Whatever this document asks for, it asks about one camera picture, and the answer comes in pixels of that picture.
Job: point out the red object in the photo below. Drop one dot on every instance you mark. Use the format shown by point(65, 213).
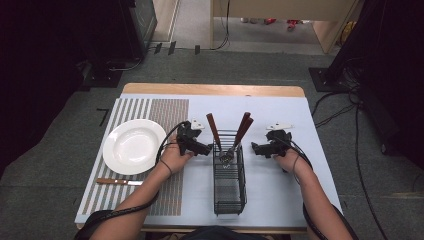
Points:
point(292, 24)
point(270, 21)

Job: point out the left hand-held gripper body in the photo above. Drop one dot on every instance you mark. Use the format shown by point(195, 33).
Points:
point(186, 135)

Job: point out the black curtain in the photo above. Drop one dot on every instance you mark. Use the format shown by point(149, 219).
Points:
point(43, 66)
point(393, 66)

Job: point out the black stand base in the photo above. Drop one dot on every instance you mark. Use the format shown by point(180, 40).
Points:
point(325, 80)
point(103, 78)

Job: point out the white round plate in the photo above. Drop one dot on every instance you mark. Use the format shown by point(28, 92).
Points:
point(133, 146)

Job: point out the dark glass cabinet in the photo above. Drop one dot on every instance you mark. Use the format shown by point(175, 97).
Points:
point(143, 23)

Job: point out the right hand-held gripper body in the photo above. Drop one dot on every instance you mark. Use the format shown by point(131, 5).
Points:
point(280, 141)

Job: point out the black wrist band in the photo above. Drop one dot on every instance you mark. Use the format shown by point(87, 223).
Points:
point(295, 166)
point(166, 166)

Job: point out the beige wooden desk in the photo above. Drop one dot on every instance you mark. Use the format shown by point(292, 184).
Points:
point(286, 8)

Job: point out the person's left hand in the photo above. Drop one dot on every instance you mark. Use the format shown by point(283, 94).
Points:
point(173, 158)

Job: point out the light blue table cover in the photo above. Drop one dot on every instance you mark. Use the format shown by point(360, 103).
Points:
point(273, 186)

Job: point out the striped woven placemat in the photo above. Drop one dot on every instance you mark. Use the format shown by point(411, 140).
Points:
point(168, 113)

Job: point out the person's right hand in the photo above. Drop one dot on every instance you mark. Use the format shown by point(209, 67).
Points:
point(295, 161)

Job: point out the light wooden panel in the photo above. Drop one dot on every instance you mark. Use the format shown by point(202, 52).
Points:
point(165, 18)

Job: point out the person's dark clothing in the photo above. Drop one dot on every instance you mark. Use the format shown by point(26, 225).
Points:
point(223, 233)

